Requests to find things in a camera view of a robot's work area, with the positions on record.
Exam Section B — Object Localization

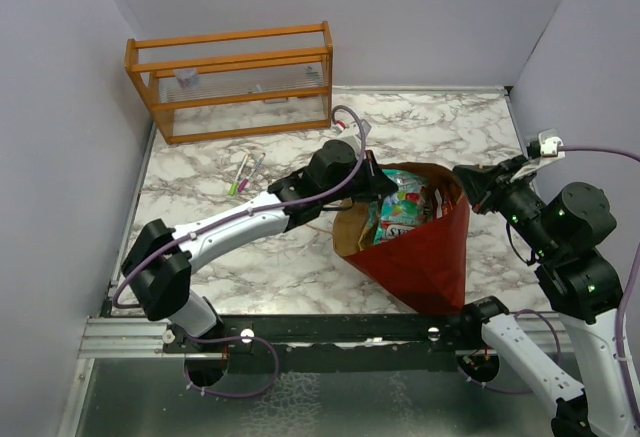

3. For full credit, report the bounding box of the small patterned cup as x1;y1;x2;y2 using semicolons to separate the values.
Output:
174;68;200;89

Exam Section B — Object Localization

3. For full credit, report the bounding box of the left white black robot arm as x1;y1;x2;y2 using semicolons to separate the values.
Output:
121;140;398;352

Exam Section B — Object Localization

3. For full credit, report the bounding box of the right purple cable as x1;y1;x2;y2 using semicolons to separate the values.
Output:
457;145;640;401

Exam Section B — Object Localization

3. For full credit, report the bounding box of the orange wooden rack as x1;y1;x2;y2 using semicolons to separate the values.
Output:
124;21;334;145

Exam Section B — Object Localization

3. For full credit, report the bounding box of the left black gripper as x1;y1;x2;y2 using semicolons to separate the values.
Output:
322;151;399;206

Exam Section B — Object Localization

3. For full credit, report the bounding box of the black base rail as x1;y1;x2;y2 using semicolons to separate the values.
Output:
163;314;494;374

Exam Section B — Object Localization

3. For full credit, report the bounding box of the red brown paper bag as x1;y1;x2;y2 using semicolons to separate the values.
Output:
332;162;470;315

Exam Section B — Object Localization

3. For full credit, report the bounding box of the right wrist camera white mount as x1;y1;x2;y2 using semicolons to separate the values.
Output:
511;129;565;182

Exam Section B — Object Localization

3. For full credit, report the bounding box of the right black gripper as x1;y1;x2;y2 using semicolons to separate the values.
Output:
455;151;560;258

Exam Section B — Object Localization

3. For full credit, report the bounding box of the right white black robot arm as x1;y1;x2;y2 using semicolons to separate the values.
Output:
453;156;639;436

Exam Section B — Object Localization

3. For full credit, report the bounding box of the teal Fox's candy bag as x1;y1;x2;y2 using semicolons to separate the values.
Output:
373;169;433;245

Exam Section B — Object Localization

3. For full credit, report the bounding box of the red orange snack packet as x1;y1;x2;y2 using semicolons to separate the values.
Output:
427;179;456;221

